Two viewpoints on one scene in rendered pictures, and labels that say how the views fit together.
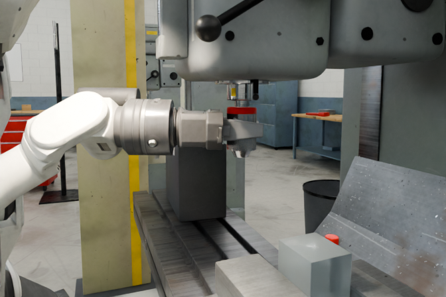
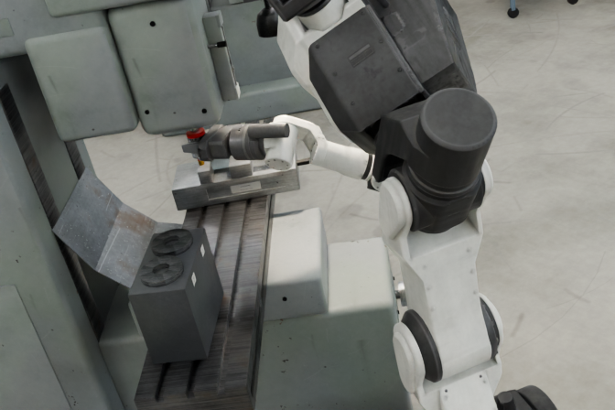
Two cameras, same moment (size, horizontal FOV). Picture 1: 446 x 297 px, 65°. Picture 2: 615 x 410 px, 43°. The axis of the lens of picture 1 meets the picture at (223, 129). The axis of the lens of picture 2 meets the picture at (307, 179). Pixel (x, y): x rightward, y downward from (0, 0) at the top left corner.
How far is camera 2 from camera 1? 2.37 m
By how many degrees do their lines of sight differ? 136
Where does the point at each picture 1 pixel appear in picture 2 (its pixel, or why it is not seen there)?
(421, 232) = (105, 210)
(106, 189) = not seen: outside the picture
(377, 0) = not seen: hidden behind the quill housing
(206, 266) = (233, 239)
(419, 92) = (49, 145)
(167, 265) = (258, 241)
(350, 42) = not seen: hidden behind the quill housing
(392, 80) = (37, 148)
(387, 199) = (88, 220)
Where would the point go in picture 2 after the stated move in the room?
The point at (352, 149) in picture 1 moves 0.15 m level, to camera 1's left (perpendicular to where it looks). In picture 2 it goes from (47, 230) to (98, 233)
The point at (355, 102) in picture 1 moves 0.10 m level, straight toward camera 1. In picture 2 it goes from (30, 188) to (66, 168)
